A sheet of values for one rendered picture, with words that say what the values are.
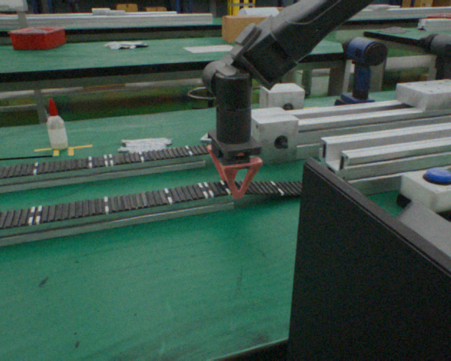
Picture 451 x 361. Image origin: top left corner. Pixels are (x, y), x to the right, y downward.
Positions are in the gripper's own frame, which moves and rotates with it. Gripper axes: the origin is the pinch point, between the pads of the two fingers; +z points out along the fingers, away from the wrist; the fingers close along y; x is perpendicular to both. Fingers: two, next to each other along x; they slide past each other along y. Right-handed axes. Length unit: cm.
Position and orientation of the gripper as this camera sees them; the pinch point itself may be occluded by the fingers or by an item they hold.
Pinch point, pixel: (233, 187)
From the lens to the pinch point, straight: 71.7
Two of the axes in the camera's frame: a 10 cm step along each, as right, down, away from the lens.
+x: -9.5, 1.3, -2.8
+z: 0.0, 9.0, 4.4
